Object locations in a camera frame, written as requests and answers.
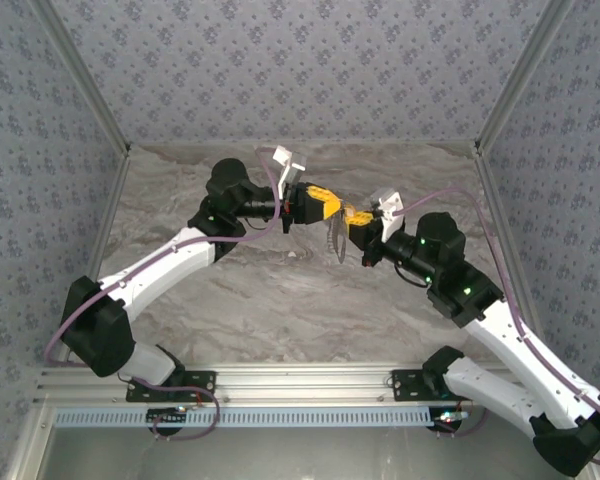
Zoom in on grey metal panel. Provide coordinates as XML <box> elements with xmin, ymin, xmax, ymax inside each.
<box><xmin>7</xmin><ymin>404</ymin><xmax>600</xmax><ymax>480</ymax></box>

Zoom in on black controller board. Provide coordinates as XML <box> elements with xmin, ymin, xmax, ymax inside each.
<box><xmin>146</xmin><ymin>407</ymin><xmax>189</xmax><ymax>435</ymax></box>
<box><xmin>432</xmin><ymin>407</ymin><xmax>469</xmax><ymax>434</ymax></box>

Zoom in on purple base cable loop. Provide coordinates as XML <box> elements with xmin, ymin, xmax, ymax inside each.
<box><xmin>432</xmin><ymin>407</ymin><xmax>491</xmax><ymax>439</ymax></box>
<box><xmin>129</xmin><ymin>382</ymin><xmax>223</xmax><ymax>442</ymax></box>

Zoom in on slotted white cable duct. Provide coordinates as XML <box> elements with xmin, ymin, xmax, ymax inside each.
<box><xmin>53</xmin><ymin>405</ymin><xmax>464</xmax><ymax>429</ymax></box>

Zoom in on aluminium side rail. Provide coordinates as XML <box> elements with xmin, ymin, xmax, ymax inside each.
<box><xmin>59</xmin><ymin>155</ymin><xmax>131</xmax><ymax>371</ymax></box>
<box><xmin>477</xmin><ymin>153</ymin><xmax>554</xmax><ymax>351</ymax></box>

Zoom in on aluminium frame post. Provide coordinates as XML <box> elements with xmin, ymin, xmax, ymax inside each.
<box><xmin>473</xmin><ymin>0</ymin><xmax>579</xmax><ymax>156</ymax></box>
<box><xmin>29</xmin><ymin>0</ymin><xmax>134</xmax><ymax>159</ymax></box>

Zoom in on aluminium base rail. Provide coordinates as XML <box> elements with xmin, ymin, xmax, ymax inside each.
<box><xmin>33</xmin><ymin>363</ymin><xmax>526</xmax><ymax>407</ymax></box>

